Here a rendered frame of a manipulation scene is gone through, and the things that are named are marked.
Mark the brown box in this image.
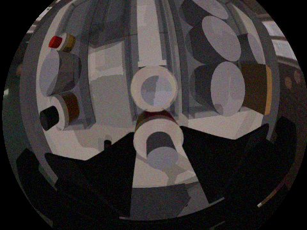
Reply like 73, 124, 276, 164
240, 63, 272, 115

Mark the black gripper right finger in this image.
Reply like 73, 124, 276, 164
180, 123, 269, 204

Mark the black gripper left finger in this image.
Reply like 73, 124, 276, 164
44, 132, 136, 218

